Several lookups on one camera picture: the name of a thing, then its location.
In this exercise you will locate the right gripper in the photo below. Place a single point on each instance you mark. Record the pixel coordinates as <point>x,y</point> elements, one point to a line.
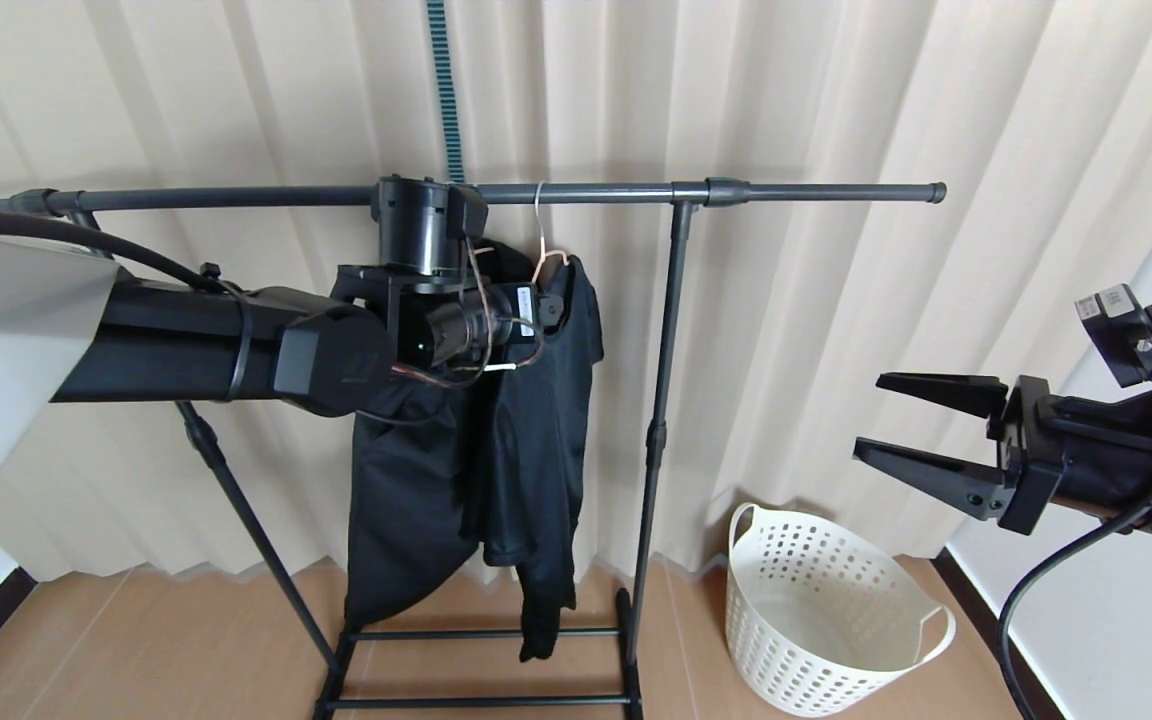
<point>1106,450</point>

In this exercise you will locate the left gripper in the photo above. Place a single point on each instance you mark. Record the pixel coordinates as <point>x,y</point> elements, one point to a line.
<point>481,325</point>

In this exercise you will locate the pink clothes hanger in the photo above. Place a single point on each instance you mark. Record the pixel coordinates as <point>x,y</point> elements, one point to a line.
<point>539,240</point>

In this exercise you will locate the black garment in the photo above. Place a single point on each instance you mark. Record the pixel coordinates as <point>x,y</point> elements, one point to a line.
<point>536,450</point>

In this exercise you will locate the black shorts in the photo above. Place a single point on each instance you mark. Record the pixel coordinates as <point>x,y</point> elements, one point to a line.
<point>396,500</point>

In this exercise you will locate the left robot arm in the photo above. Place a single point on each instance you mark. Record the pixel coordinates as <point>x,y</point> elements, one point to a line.
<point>186,340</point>

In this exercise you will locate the white laundry basket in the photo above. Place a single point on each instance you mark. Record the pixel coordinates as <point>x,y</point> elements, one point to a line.
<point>806,650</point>

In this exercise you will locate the black clothes rack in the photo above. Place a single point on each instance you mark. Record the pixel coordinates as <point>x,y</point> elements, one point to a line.
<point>786,190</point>

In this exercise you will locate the window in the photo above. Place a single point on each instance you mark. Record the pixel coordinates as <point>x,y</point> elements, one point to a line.
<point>444,80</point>

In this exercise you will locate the beige curtain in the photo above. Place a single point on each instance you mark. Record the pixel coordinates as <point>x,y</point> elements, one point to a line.
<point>236,100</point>
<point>836,100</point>

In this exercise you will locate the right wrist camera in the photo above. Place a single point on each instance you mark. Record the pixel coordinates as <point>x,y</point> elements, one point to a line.
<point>1121,330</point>

